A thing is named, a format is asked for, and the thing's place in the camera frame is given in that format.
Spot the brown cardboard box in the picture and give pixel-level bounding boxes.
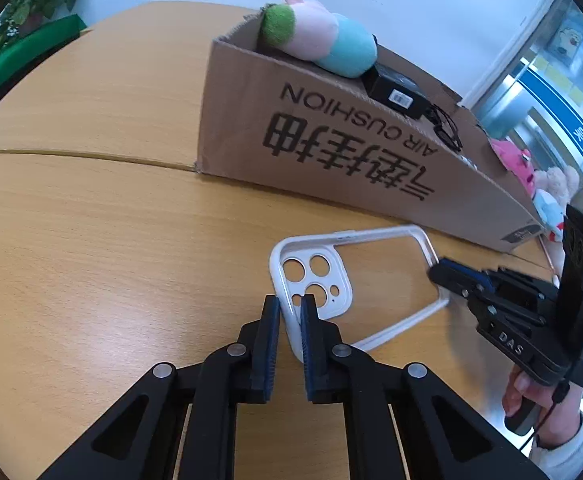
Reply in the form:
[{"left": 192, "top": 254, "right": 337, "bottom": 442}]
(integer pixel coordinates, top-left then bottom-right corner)
[{"left": 196, "top": 7, "right": 552, "bottom": 256}]

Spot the black power adapter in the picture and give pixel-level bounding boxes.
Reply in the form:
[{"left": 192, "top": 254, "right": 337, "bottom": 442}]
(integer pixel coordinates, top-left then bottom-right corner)
[{"left": 361, "top": 62, "right": 428, "bottom": 121}]

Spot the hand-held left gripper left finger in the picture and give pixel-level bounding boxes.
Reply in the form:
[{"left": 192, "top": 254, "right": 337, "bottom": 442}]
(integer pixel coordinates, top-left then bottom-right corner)
[{"left": 36, "top": 295, "right": 282, "bottom": 480}]

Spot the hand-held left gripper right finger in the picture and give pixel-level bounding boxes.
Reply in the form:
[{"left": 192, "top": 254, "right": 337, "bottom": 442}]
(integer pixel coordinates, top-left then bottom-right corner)
[{"left": 299, "top": 294, "right": 547, "bottom": 480}]

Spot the green covered bench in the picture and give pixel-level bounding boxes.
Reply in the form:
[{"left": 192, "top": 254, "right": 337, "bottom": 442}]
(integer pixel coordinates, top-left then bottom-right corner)
[{"left": 0, "top": 14, "right": 87, "bottom": 116}]

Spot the beige teddy plush toy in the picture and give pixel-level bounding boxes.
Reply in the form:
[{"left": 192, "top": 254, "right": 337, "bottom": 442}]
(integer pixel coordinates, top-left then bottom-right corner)
[{"left": 531, "top": 165, "right": 582, "bottom": 243}]

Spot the person's right hand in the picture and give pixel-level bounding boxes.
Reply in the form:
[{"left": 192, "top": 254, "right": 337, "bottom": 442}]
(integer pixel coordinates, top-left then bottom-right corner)
[{"left": 501, "top": 365, "right": 579, "bottom": 448}]

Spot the person's right forearm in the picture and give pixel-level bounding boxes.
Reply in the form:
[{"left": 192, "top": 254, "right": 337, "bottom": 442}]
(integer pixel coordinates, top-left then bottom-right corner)
[{"left": 529, "top": 410, "right": 583, "bottom": 480}]

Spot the pink pig plush toy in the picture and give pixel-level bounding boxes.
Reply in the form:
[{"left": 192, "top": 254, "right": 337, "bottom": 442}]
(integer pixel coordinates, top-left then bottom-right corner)
[{"left": 258, "top": 0, "right": 378, "bottom": 79}]

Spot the glass door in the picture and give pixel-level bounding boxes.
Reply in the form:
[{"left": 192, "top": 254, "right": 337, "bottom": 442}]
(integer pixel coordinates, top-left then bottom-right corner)
[{"left": 471, "top": 0, "right": 583, "bottom": 201}]

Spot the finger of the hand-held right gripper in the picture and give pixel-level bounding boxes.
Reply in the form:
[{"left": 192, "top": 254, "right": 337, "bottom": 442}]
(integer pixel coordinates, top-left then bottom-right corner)
[{"left": 429, "top": 257, "right": 497, "bottom": 306}]

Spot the black cable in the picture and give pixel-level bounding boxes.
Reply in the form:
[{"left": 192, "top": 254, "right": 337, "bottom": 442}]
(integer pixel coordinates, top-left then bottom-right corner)
[{"left": 424, "top": 102, "right": 465, "bottom": 153}]

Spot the white phone case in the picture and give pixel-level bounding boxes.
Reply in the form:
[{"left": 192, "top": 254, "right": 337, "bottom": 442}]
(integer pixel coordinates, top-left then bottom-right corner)
[{"left": 269, "top": 225, "right": 451, "bottom": 365}]

